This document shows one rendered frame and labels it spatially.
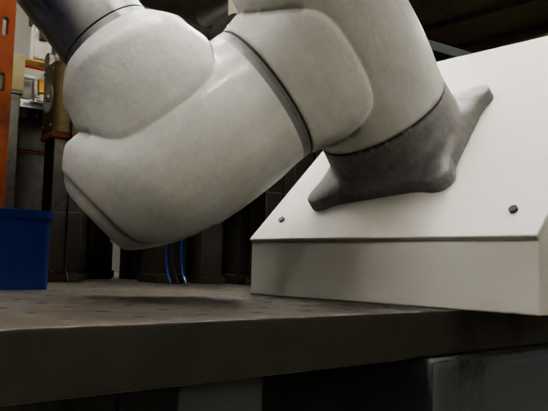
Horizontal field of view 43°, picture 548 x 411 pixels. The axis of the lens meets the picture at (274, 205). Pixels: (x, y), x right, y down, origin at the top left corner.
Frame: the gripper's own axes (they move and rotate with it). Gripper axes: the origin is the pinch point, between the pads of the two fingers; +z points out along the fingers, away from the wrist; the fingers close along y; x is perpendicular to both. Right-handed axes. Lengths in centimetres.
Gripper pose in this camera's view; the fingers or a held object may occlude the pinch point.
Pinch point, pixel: (41, 43)
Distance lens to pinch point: 139.3
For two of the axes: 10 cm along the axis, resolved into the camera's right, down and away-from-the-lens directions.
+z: -0.2, 10.0, -0.9
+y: 5.7, -0.6, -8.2
